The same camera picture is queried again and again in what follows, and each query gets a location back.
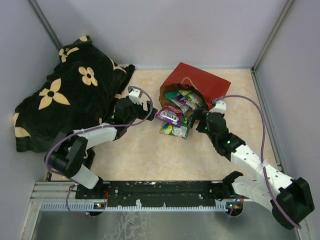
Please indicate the snack packs in bag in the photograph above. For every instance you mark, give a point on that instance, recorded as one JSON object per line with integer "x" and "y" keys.
{"x": 186, "y": 100}

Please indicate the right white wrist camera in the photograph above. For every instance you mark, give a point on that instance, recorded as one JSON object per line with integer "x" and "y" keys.
{"x": 219, "y": 106}

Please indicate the red paper bag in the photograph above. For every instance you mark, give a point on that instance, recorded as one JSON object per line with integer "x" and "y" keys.
{"x": 184, "y": 76}

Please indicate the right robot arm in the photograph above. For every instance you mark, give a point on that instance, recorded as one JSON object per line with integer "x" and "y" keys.
{"x": 289, "y": 200}

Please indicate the green candy bag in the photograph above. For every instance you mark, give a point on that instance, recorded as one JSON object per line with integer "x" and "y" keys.
{"x": 171, "y": 130}

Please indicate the purple candy bag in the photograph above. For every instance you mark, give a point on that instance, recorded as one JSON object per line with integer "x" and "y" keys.
{"x": 171, "y": 115}

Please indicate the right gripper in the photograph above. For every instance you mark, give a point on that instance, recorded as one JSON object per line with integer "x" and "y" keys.
{"x": 199, "y": 114}

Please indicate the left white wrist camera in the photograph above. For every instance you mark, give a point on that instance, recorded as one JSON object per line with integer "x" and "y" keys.
{"x": 135, "y": 95}

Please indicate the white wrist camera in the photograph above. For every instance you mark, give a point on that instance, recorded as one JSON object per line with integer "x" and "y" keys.
{"x": 135, "y": 95}
{"x": 219, "y": 106}

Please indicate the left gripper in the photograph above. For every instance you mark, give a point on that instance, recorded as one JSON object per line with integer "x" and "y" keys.
{"x": 144, "y": 113}

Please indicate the black floral blanket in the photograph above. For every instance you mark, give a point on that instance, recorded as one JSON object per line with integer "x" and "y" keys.
{"x": 80, "y": 93}

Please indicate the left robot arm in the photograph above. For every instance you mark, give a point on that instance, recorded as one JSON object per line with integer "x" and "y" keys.
{"x": 67, "y": 153}

